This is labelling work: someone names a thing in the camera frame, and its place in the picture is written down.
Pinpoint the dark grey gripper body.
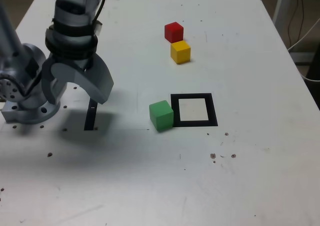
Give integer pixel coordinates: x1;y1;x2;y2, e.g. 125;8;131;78
49;51;98;71

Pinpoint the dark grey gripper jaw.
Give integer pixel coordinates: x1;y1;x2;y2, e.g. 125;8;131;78
41;57;68;105

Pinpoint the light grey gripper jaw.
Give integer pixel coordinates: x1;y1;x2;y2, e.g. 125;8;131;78
50;55;115;105

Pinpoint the green cube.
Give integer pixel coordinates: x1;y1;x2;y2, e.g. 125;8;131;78
148;100;174;133

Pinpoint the yellow cube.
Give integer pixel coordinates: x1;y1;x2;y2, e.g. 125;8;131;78
170;40;192;65

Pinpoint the red cube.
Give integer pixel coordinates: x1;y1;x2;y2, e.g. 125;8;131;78
164;21;185;43

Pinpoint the black tape square outline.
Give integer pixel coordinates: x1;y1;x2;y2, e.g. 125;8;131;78
170;93;219;127

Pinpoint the black tape strip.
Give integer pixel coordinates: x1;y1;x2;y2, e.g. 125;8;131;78
83;97;98;131

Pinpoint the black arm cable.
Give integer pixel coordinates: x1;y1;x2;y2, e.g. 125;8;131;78
91;0;109;24

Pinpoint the white frame post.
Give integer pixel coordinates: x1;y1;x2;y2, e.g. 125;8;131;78
272;0;287;24

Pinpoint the thin black hanging cable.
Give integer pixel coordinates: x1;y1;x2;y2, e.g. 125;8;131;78
287;0;305;47

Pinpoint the grey rail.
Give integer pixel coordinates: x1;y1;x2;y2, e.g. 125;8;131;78
289;51;320;65

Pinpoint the white cable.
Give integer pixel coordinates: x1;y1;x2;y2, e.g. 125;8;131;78
287;18;320;51

